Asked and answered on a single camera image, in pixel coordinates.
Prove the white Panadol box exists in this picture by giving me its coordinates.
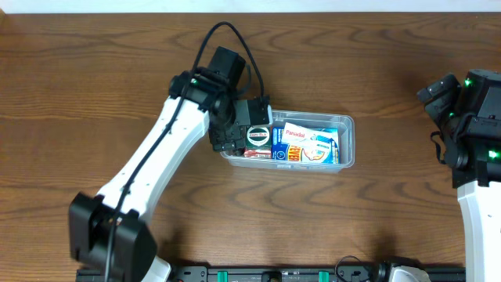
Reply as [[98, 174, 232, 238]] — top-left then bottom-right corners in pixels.
[[281, 123, 334, 153]]

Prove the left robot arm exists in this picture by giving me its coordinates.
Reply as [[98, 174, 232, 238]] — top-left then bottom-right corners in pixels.
[[69, 47, 247, 281]]

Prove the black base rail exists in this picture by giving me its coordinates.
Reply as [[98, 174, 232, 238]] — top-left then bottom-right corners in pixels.
[[75, 264, 467, 282]]

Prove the red Panadol ActiFast box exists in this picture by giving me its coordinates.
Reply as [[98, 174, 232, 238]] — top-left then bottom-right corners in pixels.
[[243, 149, 272, 159]]

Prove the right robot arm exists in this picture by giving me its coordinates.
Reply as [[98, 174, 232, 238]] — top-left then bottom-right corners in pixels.
[[417, 69, 500, 281]]

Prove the clear plastic container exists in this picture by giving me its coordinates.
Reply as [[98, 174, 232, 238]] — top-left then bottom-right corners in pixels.
[[221, 110, 355, 173]]

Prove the green Zam-Buk box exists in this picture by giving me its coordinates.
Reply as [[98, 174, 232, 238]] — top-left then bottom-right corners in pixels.
[[246, 126, 272, 150]]

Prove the blue Kool Fever box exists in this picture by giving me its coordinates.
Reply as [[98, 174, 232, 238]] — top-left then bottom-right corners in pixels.
[[272, 127, 340, 165]]

